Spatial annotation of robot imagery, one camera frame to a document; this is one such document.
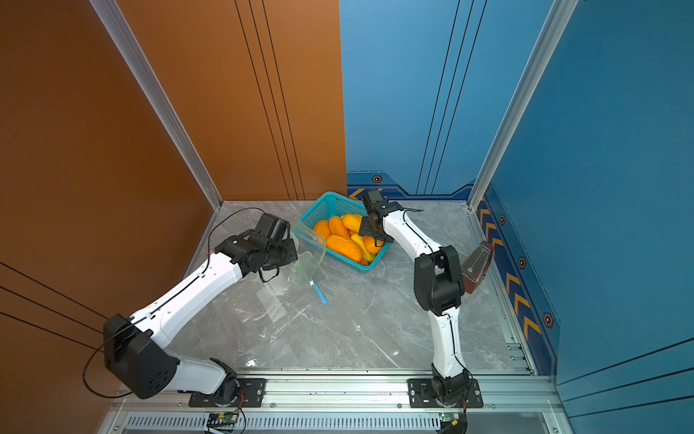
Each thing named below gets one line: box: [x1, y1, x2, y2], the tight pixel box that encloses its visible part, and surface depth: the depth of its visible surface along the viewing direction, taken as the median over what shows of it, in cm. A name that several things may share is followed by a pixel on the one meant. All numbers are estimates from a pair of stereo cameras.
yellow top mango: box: [340, 213, 364, 233], surface depth 102 cm
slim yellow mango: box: [350, 233, 375, 263], surface depth 98 cm
